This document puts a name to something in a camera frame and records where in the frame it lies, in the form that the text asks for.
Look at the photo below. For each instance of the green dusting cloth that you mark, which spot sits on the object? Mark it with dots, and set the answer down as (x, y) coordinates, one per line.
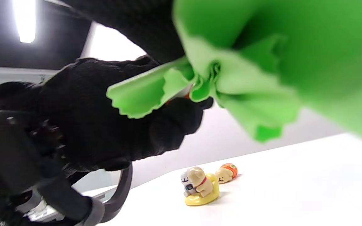
(309, 62)

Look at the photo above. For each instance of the black left hand controller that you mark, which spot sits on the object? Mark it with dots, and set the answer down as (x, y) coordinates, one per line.
(123, 191)

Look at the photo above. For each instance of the orange shell dog ornament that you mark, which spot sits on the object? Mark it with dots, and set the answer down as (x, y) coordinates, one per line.
(228, 172)

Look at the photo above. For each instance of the ceiling light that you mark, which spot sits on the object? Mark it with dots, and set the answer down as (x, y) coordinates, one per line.
(25, 18)

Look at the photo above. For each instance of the large white backdrop board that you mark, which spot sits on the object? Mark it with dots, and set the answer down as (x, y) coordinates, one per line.
(225, 144)

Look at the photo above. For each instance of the small orange white ornament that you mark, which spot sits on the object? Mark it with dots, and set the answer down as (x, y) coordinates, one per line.
(184, 93)

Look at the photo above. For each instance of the person's right hand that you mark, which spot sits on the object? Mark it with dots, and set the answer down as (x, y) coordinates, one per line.
(137, 22)

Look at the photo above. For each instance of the person's left hand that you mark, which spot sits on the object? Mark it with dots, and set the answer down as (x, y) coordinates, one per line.
(90, 110)

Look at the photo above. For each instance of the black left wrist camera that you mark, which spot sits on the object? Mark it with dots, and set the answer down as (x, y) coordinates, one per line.
(11, 157)

